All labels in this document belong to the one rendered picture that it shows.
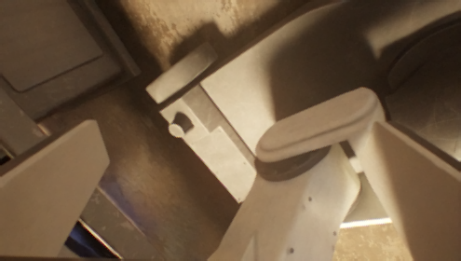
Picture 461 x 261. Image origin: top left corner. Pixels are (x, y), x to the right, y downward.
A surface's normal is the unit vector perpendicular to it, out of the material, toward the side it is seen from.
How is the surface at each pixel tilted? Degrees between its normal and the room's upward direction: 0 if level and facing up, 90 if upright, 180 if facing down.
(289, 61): 0
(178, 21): 0
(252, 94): 0
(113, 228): 90
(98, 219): 90
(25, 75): 90
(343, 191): 63
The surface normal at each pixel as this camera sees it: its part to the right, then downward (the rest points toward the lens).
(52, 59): 0.83, -0.22
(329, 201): 0.54, -0.07
